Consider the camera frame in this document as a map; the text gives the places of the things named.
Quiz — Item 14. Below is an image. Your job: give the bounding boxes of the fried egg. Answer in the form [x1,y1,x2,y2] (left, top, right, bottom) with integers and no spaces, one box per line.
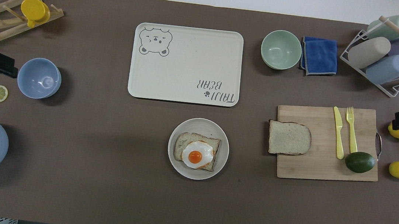
[180,139,216,171]

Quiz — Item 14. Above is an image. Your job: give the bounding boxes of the wooden cutting board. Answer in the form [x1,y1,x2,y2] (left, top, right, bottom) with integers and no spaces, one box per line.
[270,100,386,189]

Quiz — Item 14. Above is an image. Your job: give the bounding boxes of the grey plate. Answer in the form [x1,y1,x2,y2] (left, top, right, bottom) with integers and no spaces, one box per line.
[165,115,233,183]

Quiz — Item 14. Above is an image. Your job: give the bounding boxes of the yellow plastic fork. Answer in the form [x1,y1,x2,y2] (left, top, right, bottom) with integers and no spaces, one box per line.
[342,106,363,155]

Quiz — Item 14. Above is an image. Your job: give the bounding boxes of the blue cup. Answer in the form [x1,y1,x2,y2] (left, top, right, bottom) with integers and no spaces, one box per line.
[364,52,399,87]

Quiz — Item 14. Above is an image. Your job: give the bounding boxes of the bread slice under egg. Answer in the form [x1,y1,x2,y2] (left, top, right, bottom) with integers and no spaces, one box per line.
[173,131,221,173]

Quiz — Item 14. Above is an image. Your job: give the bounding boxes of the blue bowl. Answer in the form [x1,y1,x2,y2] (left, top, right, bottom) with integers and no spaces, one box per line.
[15,56,64,102]

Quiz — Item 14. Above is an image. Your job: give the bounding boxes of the green avocado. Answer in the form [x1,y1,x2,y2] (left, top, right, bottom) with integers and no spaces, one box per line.
[344,150,377,175]

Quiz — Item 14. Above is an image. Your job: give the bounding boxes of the yellow cup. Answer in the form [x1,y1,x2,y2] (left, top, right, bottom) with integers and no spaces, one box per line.
[19,0,52,30]

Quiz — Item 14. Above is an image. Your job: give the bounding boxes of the yellow plastic knife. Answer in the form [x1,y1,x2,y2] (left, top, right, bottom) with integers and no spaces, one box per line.
[329,106,349,160]

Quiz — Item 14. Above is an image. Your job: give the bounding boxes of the blue cloth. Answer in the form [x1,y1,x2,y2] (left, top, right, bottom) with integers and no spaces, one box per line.
[298,36,340,79]

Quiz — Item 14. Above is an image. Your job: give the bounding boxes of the beige cup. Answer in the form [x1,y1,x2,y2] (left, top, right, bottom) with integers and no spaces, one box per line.
[347,33,392,72]

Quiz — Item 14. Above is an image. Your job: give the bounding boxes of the green bowl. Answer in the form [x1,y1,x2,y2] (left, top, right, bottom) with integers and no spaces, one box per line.
[259,28,304,72]

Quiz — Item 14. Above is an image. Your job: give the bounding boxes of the cream tray with bear print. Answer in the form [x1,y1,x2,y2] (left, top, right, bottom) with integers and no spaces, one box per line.
[127,21,246,108]

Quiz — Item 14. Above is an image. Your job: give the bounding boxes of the plain bread slice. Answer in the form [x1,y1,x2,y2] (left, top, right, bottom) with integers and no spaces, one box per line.
[266,120,313,158]

